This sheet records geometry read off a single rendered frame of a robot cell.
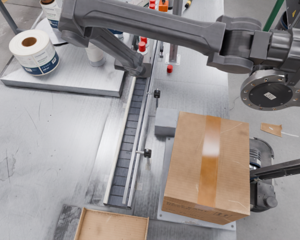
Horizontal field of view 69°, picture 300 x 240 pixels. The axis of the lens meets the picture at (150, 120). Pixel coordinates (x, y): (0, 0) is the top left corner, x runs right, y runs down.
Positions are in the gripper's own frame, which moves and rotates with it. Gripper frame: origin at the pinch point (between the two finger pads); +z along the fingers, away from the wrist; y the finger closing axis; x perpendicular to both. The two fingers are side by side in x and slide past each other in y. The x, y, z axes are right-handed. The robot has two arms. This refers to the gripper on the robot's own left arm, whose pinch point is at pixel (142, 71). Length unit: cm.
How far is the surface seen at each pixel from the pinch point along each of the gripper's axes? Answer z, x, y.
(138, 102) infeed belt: -4.9, 15.8, 0.1
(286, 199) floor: 55, 81, -113
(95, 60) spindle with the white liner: 5.1, -4.4, 27.1
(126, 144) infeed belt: -18.8, 34.3, 1.8
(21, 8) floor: 189, -94, 202
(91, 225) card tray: -35, 64, 10
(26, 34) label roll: 0, -14, 63
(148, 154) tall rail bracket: -29.8, 34.7, -9.1
